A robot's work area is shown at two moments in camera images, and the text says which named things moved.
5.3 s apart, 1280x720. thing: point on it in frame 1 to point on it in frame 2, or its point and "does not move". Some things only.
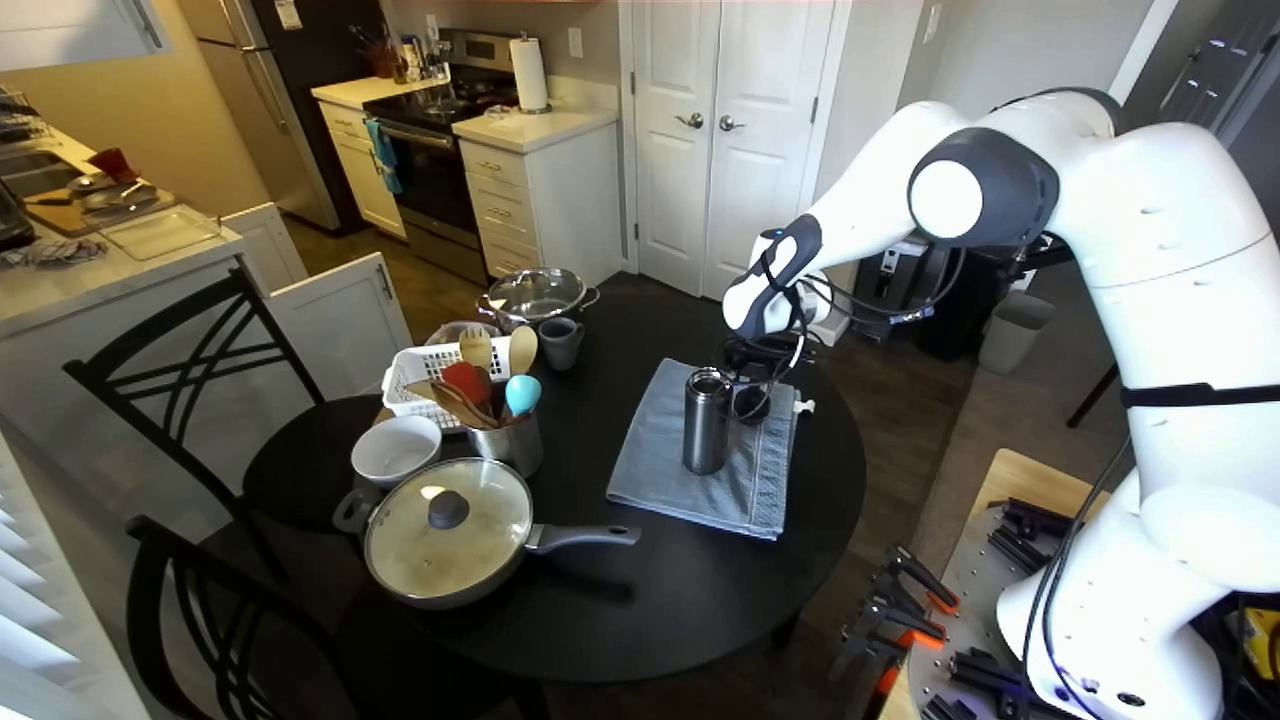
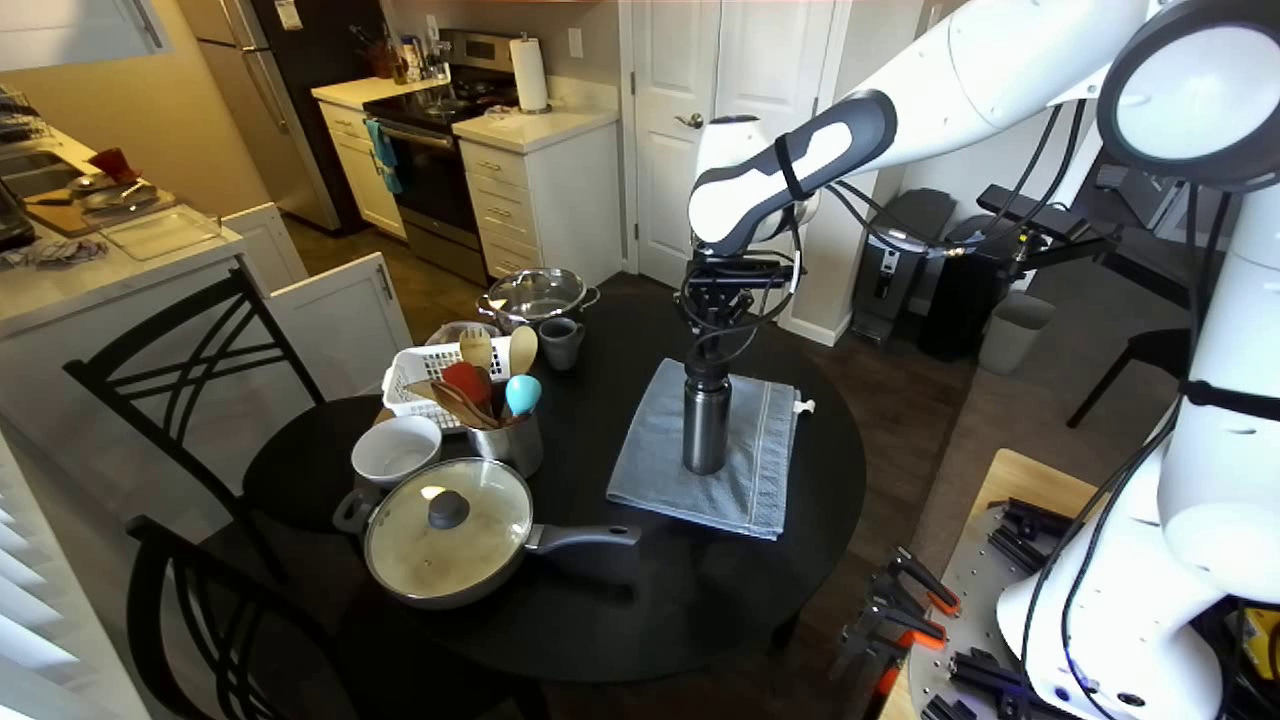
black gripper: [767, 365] to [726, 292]
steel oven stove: [424, 151] does not move
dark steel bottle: [707, 420] does not move
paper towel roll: [528, 67] does not move
